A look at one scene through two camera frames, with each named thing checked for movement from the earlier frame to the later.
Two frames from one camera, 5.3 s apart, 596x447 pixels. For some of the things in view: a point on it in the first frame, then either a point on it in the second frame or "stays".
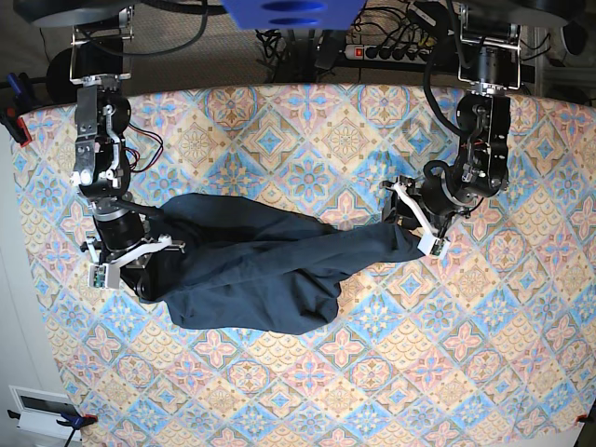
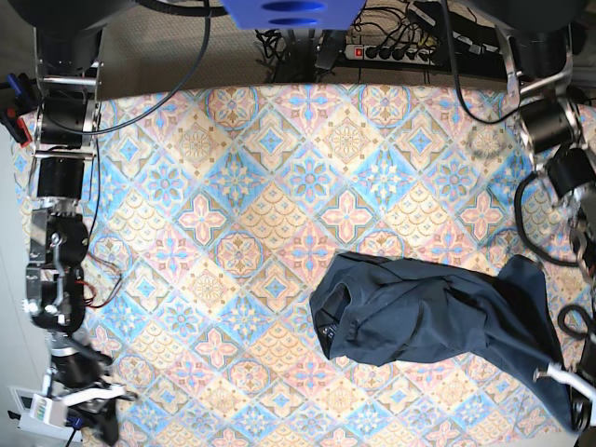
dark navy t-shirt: [249, 265] to [371, 309]
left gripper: [120, 225] to [77, 365]
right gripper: [435, 196] to [587, 361]
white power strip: [394, 54] stays
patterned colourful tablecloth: [492, 344] stays
